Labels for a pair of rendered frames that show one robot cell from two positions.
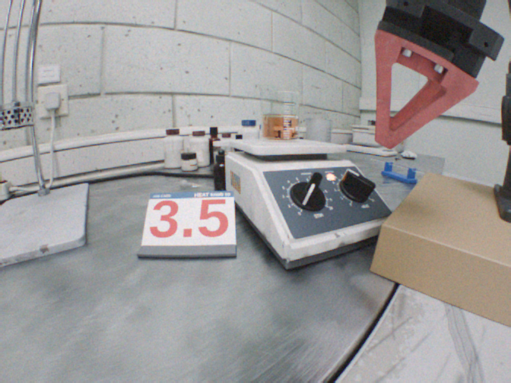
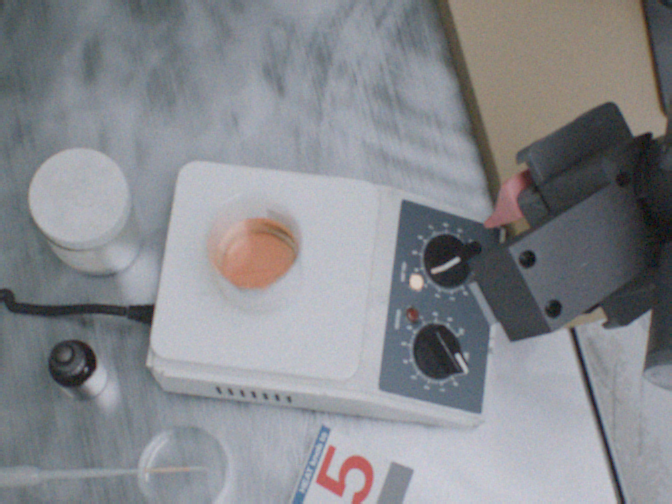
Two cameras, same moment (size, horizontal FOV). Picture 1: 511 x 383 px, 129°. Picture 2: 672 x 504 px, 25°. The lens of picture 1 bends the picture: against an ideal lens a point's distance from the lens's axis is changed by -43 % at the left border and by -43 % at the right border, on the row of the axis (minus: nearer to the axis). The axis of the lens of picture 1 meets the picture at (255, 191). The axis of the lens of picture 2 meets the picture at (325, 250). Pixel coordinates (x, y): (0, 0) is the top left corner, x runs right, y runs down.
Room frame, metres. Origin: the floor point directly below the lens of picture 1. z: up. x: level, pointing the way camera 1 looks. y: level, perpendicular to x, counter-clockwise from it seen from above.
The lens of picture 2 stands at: (0.13, 0.15, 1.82)
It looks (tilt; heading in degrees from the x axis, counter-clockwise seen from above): 74 degrees down; 302
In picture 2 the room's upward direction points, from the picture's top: 4 degrees counter-clockwise
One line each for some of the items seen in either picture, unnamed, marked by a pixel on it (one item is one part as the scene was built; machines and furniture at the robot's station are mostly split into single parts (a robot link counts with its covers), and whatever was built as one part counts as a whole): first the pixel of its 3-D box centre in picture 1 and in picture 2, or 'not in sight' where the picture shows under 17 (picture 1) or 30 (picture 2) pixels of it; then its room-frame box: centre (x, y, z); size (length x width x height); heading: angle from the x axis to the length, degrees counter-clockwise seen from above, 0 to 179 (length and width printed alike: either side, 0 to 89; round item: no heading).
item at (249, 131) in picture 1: (249, 140); not in sight; (0.71, 0.02, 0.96); 0.07 x 0.07 x 0.13
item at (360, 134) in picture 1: (380, 138); not in sight; (1.29, -0.82, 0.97); 0.37 x 0.31 x 0.14; 132
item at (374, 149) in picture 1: (370, 148); not in sight; (1.05, -0.61, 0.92); 0.26 x 0.19 x 0.05; 35
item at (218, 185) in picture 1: (221, 169); (73, 365); (0.36, 0.06, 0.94); 0.03 x 0.03 x 0.07
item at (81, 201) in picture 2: not in sight; (89, 214); (0.40, -0.03, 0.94); 0.06 x 0.06 x 0.08
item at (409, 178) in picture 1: (399, 172); not in sight; (0.46, -0.36, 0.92); 0.10 x 0.03 x 0.04; 12
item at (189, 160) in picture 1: (188, 161); not in sight; (0.54, 0.17, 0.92); 0.04 x 0.04 x 0.04
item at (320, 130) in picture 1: (320, 135); not in sight; (0.97, -0.30, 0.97); 0.18 x 0.13 x 0.15; 132
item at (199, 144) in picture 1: (199, 148); not in sight; (0.59, 0.16, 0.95); 0.06 x 0.06 x 0.10
